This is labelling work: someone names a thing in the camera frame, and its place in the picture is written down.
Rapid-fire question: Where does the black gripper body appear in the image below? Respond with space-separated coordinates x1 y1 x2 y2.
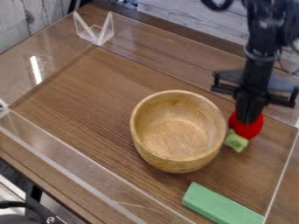
211 70 299 108

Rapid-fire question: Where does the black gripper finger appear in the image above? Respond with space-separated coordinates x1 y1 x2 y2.
236 93 248 122
247 97 266 124

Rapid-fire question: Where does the red plush strawberry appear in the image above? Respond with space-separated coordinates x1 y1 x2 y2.
223 112 264 152

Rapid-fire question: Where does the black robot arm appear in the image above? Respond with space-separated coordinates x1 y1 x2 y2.
211 0 299 125

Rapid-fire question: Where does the wooden bowl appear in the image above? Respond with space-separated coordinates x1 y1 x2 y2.
130 90 227 173

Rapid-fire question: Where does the green rectangular block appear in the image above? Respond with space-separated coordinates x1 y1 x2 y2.
182 182 264 224

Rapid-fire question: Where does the black table clamp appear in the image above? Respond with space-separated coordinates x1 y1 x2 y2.
0 185 68 224

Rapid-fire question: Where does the clear acrylic tray wall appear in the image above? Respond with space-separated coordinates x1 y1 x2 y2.
0 6 299 224

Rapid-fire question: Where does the clear acrylic corner bracket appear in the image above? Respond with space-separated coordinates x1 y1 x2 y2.
72 12 115 46

